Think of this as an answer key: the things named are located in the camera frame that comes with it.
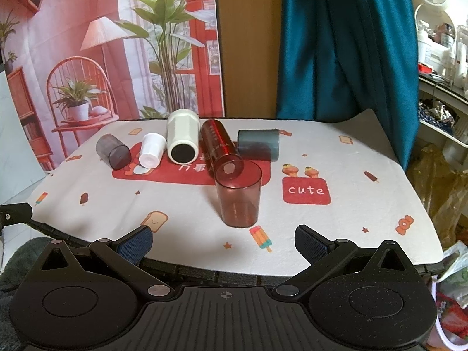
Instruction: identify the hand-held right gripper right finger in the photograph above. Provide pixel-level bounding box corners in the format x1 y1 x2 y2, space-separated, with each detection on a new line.
272 224 414 302

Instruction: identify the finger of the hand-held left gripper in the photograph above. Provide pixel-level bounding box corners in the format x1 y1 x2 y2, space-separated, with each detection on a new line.
0 202 34 228

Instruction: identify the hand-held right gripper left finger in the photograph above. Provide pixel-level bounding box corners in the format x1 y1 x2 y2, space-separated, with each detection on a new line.
40 226 177 299

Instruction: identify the red translucent cup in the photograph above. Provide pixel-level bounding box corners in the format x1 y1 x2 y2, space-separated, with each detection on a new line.
214 160 263 228

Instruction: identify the small white cup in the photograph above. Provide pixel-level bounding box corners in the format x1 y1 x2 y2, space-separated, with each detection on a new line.
138 133 164 168

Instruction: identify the grey translucent cup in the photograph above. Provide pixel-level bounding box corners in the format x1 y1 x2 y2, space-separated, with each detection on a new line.
95 134 131 170

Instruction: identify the blue-grey cup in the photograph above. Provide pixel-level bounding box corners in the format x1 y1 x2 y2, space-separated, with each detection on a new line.
237 128 281 162

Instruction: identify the printed white tablecloth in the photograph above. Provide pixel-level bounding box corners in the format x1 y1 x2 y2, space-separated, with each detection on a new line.
31 109 445 266

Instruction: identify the dark grey fuzzy cloth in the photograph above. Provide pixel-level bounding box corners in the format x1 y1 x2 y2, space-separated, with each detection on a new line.
0 237 50 294

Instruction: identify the white board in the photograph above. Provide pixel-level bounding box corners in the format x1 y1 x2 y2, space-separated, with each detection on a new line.
0 69 49 206

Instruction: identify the white cylindrical bottle lying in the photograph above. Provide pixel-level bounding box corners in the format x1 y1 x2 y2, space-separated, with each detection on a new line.
167 109 200 164

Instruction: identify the dark red tumbler bottle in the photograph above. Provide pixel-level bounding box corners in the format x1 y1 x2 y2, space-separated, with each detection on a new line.
201 118 244 188

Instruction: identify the yellow plastic bag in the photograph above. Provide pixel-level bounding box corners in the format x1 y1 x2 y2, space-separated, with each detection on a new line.
407 145 468 250

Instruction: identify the white plastic bag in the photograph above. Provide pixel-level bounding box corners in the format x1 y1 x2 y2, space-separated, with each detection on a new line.
432 240 468 294

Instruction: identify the blue patterned packet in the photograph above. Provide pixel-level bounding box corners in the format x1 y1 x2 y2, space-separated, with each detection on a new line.
418 99 456 129

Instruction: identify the white storage shelf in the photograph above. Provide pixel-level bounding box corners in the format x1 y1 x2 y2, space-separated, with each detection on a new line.
416 73 468 154

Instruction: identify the teal curtain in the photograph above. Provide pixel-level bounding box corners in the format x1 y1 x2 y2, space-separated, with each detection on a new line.
275 0 420 172

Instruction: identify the wooden panel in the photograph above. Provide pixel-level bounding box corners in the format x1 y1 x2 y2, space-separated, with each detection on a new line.
214 0 285 120

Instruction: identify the white lotion bottle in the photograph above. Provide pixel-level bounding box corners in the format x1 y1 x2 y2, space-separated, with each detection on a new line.
417 20 434 63

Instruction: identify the printed pink wall tapestry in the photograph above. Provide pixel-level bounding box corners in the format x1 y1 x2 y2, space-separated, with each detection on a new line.
0 0 225 173

